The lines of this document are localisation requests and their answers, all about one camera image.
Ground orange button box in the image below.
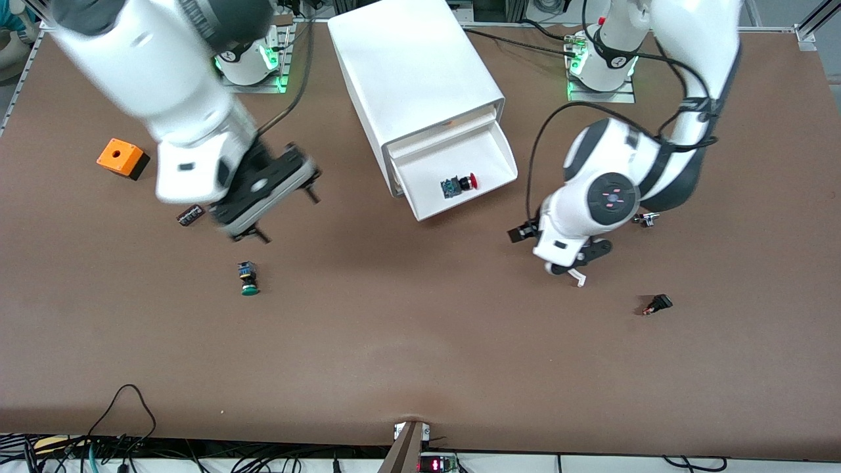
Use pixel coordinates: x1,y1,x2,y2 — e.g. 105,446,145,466
97,138,151,181

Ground thick black cable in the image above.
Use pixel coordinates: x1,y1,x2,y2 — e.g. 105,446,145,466
460,25,579,58

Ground black looped cable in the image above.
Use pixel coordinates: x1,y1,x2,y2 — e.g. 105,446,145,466
84,384,157,473

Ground white drawer cabinet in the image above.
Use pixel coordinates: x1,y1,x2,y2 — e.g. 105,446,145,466
327,0,507,198

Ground brown camera mount pole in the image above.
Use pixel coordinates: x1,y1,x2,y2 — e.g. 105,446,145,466
376,420,424,473

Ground green push button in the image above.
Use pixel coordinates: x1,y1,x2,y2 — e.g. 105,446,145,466
237,261,261,297

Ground aluminium frame rail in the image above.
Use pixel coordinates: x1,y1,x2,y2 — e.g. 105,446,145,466
794,0,841,52
0,13,66,137

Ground device with red display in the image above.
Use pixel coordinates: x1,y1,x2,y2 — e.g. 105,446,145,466
419,453,459,473

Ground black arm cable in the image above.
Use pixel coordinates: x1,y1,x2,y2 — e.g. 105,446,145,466
526,102,664,227
255,16,317,139

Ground red push button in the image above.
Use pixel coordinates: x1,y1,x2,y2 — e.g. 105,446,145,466
440,173,478,199

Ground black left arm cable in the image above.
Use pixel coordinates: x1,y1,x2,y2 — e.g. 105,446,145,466
526,102,664,227

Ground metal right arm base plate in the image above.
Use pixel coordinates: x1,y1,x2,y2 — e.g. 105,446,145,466
217,23,294,94

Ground white drawer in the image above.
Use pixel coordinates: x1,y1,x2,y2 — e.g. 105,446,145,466
388,122,518,222
383,105,501,148

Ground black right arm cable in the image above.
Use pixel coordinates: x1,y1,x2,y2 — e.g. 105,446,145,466
255,16,317,139

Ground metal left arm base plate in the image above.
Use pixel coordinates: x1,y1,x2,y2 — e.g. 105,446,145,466
566,26,637,104

